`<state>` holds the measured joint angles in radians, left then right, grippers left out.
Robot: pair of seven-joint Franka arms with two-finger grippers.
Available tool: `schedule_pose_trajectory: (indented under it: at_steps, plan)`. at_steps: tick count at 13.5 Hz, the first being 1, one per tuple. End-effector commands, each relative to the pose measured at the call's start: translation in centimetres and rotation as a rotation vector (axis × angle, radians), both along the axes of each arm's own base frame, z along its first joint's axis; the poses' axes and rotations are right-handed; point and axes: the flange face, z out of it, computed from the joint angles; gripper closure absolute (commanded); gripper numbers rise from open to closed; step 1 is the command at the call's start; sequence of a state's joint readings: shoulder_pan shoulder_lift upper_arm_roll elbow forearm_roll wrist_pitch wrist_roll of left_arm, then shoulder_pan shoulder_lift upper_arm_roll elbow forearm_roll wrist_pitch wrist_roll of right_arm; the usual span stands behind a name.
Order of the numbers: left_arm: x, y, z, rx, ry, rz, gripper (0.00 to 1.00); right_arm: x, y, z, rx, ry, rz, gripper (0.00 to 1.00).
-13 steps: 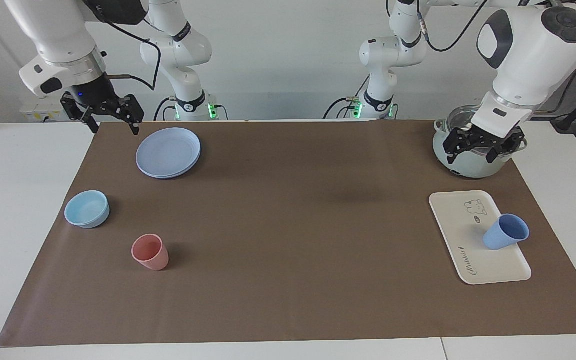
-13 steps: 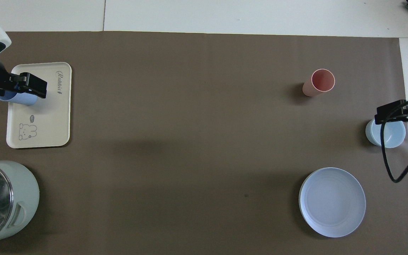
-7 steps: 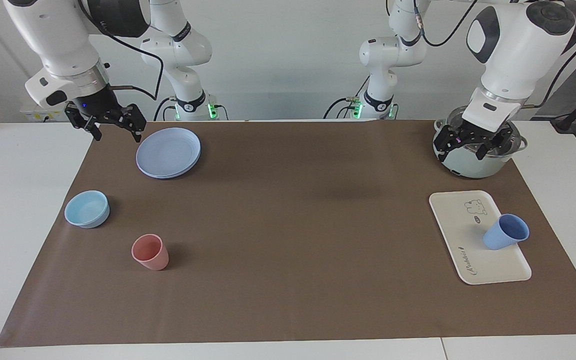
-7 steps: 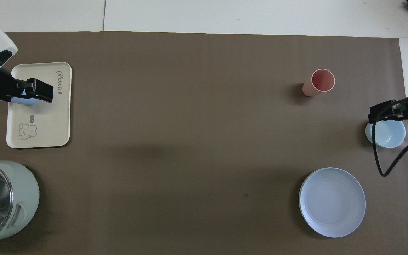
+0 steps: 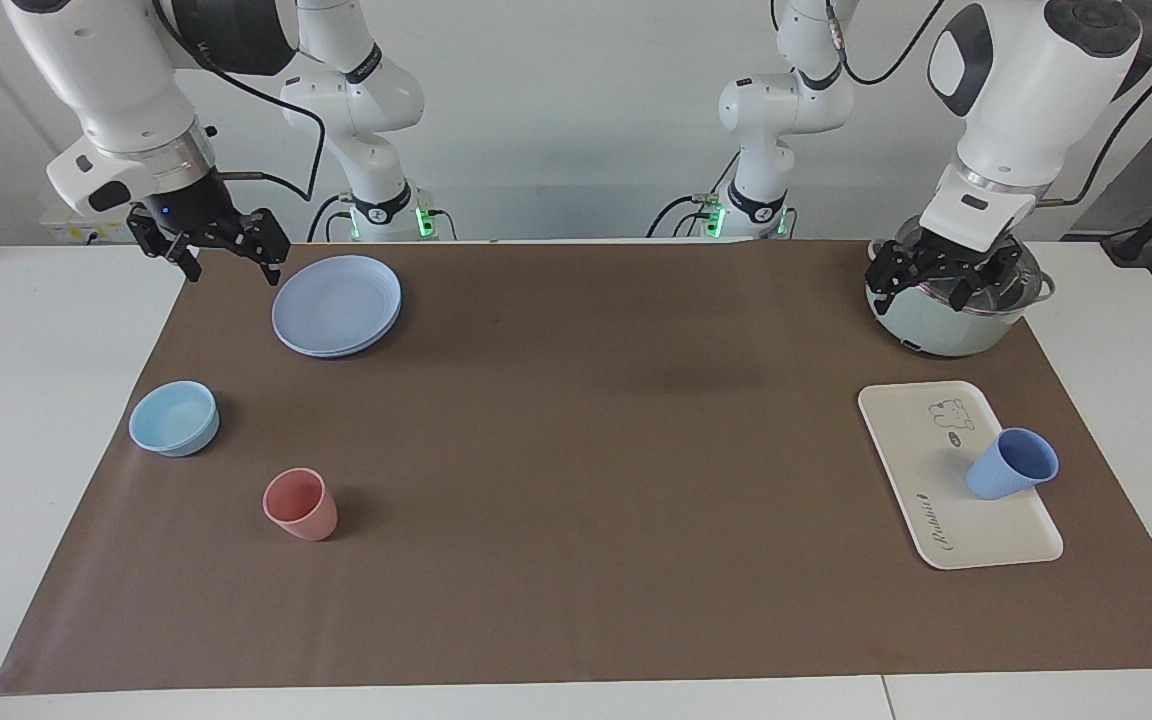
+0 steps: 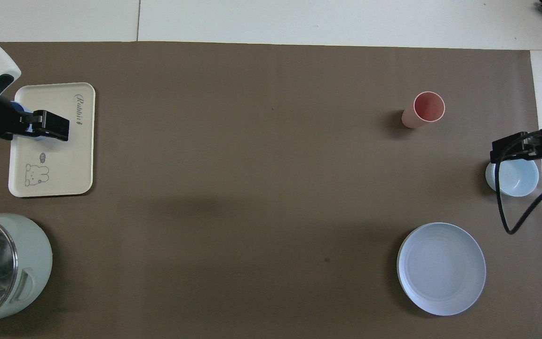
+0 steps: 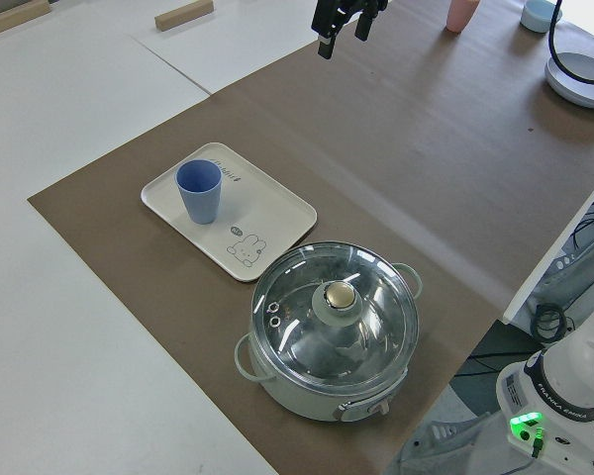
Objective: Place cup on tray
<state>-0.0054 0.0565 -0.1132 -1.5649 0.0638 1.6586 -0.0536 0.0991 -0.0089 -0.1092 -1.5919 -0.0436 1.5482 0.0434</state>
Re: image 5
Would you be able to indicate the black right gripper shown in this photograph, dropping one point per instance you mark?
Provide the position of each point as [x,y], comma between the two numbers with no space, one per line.
[191,210]

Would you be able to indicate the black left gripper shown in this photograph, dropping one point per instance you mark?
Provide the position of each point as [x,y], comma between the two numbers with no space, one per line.
[961,255]

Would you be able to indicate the blue plastic cup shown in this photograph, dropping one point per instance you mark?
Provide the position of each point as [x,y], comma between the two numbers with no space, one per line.
[1001,475]

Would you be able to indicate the pink plastic cup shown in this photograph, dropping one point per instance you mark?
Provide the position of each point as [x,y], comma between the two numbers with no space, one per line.
[301,510]

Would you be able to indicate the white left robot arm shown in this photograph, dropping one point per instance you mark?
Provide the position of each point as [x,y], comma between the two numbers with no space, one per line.
[1026,90]

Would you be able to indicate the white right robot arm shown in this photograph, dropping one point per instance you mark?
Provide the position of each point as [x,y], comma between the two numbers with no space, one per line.
[106,70]

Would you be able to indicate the cream tray with rabbit print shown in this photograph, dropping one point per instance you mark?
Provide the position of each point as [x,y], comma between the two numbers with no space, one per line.
[936,520]

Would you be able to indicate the pale green pot glass lid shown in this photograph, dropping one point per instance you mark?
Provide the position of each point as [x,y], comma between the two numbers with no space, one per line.
[936,325]

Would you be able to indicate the pale blue round plate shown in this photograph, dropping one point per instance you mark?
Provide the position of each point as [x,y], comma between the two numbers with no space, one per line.
[336,305]

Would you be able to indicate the light blue bowl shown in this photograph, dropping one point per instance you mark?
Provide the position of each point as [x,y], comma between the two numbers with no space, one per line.
[174,420]

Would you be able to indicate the brown table mat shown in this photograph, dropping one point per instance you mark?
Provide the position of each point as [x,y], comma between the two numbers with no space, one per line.
[586,480]

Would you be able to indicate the white wall power strip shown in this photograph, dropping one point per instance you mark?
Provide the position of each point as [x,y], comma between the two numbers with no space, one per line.
[71,228]

